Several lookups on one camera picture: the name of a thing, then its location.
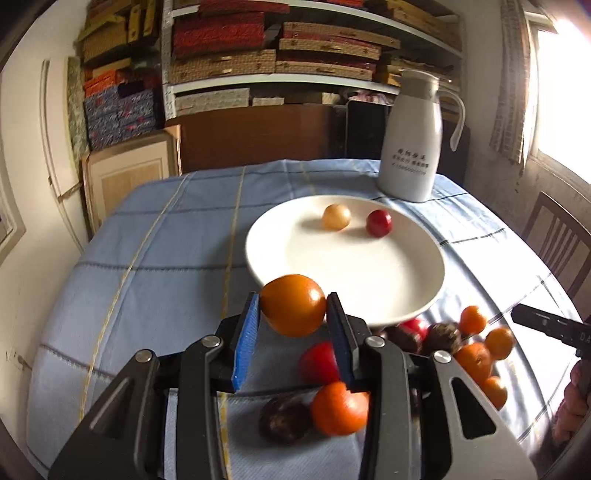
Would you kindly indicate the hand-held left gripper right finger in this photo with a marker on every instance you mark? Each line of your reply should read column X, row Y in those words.
column 344, row 350

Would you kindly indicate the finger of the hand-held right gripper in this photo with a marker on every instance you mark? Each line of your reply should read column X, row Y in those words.
column 545, row 325

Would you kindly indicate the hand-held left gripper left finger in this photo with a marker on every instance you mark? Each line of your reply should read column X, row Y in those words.
column 244, row 341

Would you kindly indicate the red tomato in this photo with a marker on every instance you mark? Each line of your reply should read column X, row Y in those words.
column 379, row 223
column 418, row 326
column 318, row 364

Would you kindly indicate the dark wrinkled passion fruit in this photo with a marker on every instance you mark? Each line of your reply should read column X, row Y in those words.
column 404, row 342
column 441, row 338
column 284, row 421

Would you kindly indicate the large orange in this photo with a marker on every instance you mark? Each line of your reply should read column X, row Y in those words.
column 293, row 304

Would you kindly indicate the white plate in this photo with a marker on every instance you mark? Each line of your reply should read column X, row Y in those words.
column 369, row 272

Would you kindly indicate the person's right hand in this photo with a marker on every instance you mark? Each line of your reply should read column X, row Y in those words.
column 572, row 401

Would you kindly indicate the dark wooden chair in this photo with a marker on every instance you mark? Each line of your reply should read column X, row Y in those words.
column 561, row 244

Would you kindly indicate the blue checked tablecloth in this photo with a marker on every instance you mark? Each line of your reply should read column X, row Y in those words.
column 161, row 277

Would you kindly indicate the yellow tomato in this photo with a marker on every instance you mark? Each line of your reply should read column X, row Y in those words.
column 336, row 217

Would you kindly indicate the light wooden framed panel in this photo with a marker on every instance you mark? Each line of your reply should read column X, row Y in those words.
column 131, row 173

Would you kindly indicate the brown wooden cabinet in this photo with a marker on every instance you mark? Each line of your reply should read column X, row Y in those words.
column 258, row 134

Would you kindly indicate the white thermos jug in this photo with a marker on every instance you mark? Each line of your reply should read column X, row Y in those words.
column 408, row 143

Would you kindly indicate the black panel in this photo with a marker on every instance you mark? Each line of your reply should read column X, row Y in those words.
column 367, row 129

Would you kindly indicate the window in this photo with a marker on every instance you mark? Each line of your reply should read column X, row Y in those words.
column 565, row 92

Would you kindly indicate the patterned curtain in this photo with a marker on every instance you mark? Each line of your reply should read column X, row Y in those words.
column 515, row 83

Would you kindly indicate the stack of blue patterned boxes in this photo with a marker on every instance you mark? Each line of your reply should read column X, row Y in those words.
column 120, row 115

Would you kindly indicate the white door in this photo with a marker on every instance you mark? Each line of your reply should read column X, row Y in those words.
column 55, row 152

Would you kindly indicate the stack of woven boxes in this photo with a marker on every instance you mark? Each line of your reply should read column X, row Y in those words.
column 221, row 64

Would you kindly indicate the green patterned board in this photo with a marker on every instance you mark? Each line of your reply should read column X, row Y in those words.
column 76, row 110

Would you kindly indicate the orange flat box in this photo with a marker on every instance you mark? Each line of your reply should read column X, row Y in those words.
column 104, row 82

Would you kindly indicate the white metal shelf rack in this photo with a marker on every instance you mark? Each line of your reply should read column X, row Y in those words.
column 168, row 55

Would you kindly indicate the pile of brown cardboard boxes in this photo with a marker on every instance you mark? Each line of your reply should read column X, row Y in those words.
column 115, row 32

